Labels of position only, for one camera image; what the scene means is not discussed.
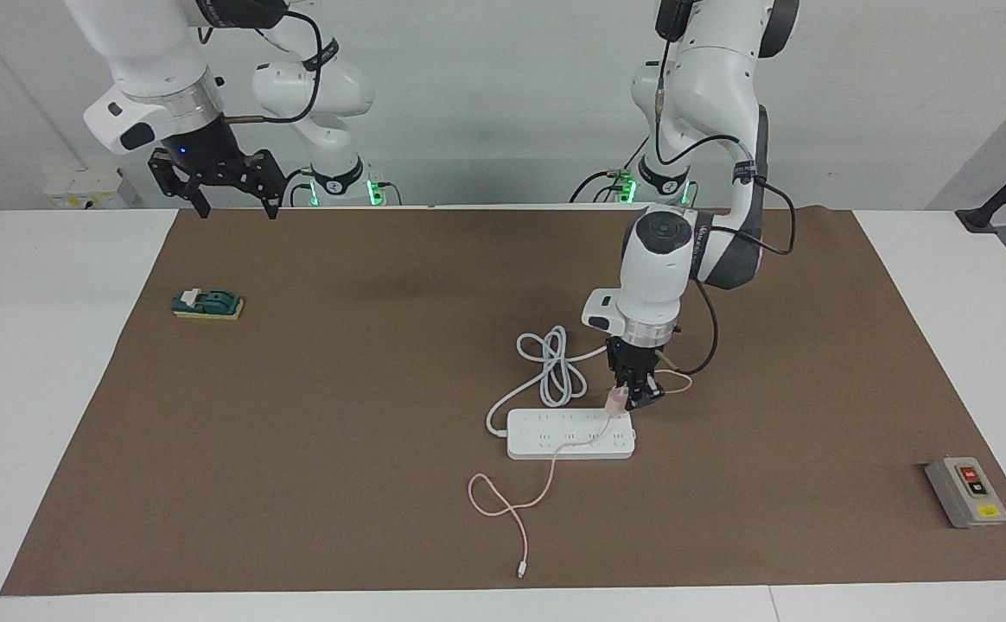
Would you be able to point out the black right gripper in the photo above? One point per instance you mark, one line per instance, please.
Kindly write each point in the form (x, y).
(205, 151)

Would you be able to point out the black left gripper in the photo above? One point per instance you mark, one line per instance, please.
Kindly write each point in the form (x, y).
(634, 358)

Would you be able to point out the pink charger plug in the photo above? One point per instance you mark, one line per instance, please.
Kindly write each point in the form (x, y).
(617, 404)

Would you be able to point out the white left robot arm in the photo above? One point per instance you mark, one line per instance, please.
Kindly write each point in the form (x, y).
(658, 276)

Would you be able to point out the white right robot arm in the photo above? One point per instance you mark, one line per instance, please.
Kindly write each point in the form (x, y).
(149, 52)

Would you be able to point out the white power strip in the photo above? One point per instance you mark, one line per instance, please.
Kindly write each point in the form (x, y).
(555, 441)

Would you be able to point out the brown table mat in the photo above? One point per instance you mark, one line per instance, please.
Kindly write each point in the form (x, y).
(296, 518)

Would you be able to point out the black stand clamp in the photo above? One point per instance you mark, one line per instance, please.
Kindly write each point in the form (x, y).
(978, 218)

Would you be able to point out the white wall socket box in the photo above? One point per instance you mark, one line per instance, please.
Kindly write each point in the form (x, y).
(79, 192)

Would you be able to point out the grey on-off switch box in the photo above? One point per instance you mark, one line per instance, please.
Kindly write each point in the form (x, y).
(965, 497)

